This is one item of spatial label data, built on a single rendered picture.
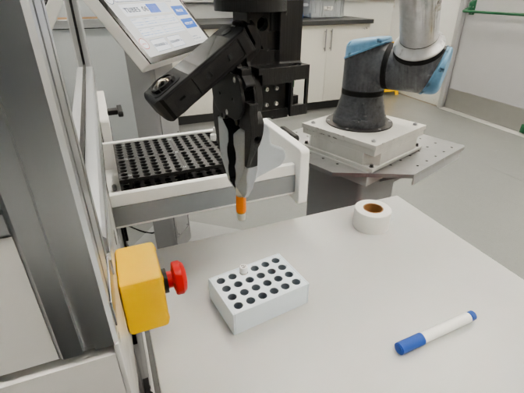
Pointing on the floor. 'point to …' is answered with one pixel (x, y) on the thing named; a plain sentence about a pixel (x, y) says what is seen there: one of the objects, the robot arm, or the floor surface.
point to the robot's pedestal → (342, 189)
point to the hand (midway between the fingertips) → (236, 185)
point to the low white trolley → (347, 312)
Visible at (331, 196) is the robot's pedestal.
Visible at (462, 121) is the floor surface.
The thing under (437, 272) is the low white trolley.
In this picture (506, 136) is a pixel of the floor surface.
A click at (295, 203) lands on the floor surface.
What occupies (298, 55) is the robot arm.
